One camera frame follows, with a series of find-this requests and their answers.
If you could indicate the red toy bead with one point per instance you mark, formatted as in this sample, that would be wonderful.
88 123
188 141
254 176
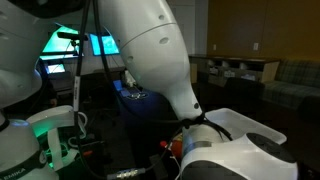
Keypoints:
163 144

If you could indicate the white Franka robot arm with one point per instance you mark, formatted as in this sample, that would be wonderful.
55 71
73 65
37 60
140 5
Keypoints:
150 50

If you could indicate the white plastic bag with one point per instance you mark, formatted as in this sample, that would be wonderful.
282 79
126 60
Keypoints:
130 78

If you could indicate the black office chair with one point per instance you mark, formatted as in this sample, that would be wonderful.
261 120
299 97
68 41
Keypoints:
96 90

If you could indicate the wooden shelf cabinet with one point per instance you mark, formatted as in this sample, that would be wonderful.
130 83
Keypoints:
240 68

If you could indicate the white plastic bin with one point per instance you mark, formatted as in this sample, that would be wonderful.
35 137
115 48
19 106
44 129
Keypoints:
246 125

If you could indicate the small desk monitor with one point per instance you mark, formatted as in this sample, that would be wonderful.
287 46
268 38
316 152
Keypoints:
55 67

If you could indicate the plaid sofa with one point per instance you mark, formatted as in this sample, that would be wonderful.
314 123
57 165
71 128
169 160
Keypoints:
293 83

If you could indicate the white wall outlet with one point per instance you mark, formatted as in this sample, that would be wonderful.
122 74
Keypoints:
214 47
255 46

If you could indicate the black camera on tripod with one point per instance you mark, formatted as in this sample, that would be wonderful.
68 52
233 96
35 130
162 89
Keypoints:
68 35

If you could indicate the wall monitor green picture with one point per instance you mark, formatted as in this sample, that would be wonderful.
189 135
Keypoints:
63 43

